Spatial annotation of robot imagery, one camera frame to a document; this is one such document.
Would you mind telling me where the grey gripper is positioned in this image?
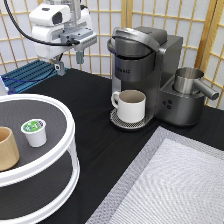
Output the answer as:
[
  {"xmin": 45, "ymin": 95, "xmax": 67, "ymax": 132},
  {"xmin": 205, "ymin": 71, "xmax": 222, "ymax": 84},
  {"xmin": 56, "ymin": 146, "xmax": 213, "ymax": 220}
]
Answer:
[{"xmin": 55, "ymin": 27, "xmax": 97, "ymax": 76}]

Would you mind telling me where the white green coffee pod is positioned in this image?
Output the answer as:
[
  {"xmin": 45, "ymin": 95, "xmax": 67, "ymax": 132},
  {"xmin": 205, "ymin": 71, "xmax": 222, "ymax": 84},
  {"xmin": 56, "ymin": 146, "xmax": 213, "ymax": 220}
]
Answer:
[{"xmin": 21, "ymin": 119, "xmax": 47, "ymax": 148}]

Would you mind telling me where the grey coffee machine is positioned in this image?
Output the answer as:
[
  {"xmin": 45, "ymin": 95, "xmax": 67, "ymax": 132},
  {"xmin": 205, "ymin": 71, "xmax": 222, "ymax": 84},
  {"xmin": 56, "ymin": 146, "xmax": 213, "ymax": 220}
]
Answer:
[{"xmin": 107, "ymin": 26, "xmax": 219, "ymax": 130}]

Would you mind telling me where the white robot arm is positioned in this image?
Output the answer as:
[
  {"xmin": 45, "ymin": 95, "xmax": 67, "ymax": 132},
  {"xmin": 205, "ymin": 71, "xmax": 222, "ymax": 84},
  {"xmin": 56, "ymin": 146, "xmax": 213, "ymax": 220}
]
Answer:
[{"xmin": 29, "ymin": 0, "xmax": 97, "ymax": 76}]

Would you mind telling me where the blue ridged tray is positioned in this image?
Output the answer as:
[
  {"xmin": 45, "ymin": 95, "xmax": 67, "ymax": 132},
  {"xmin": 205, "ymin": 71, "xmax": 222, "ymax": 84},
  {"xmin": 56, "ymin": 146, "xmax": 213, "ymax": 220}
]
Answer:
[{"xmin": 2, "ymin": 60, "xmax": 57, "ymax": 94}]

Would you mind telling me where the white ceramic mug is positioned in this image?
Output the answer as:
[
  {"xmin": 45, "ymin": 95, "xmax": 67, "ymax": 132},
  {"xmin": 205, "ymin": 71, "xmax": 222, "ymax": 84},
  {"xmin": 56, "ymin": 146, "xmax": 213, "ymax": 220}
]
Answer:
[{"xmin": 111, "ymin": 90, "xmax": 146, "ymax": 123}]

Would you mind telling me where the black tablecloth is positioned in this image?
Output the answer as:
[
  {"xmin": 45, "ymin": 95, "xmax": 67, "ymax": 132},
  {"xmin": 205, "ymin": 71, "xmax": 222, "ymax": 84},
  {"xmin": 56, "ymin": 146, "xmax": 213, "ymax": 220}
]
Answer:
[{"xmin": 23, "ymin": 67, "xmax": 224, "ymax": 224}]

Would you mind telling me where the wooden cup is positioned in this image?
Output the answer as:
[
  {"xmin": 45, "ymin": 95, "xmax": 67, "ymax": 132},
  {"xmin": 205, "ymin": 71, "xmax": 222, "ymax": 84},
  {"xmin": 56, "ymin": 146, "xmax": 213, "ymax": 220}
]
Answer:
[{"xmin": 0, "ymin": 127, "xmax": 19, "ymax": 171}]

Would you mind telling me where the white two-tier round shelf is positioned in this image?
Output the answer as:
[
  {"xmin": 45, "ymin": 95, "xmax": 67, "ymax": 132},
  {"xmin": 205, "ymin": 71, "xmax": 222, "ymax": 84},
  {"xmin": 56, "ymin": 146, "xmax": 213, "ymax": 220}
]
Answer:
[{"xmin": 0, "ymin": 94, "xmax": 80, "ymax": 224}]

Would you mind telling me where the wooden shoji screen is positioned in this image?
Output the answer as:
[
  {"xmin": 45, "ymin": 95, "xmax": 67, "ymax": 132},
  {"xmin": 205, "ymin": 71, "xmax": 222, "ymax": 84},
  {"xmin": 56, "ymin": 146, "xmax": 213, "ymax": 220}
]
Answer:
[{"xmin": 0, "ymin": 0, "xmax": 224, "ymax": 110}]

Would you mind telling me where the grey woven placemat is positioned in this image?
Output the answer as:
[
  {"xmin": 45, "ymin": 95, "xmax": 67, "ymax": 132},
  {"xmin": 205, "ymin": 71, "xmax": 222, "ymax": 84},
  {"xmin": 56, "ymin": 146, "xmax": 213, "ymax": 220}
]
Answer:
[{"xmin": 85, "ymin": 127, "xmax": 224, "ymax": 224}]

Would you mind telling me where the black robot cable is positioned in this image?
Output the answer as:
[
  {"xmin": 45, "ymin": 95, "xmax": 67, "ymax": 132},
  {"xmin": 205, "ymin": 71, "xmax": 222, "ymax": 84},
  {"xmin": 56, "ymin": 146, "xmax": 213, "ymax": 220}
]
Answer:
[{"xmin": 2, "ymin": 0, "xmax": 81, "ymax": 47}]

